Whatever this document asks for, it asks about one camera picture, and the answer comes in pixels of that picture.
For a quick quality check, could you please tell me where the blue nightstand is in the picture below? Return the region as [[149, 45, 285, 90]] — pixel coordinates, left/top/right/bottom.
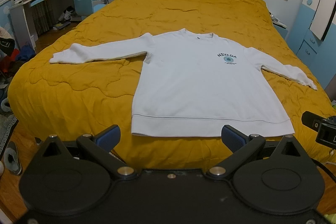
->
[[270, 13, 288, 39]]

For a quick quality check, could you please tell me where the white printed sweatshirt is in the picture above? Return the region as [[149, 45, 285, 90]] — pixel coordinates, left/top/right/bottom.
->
[[50, 29, 315, 138]]

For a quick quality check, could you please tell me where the white blue desk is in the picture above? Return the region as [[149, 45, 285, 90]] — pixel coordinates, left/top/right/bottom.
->
[[9, 0, 106, 50]]

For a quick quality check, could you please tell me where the grey slipper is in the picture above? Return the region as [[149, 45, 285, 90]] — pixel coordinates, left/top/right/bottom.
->
[[4, 141, 23, 176]]

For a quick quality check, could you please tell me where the blue white wardrobe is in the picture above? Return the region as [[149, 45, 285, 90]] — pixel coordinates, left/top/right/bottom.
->
[[286, 0, 335, 88]]

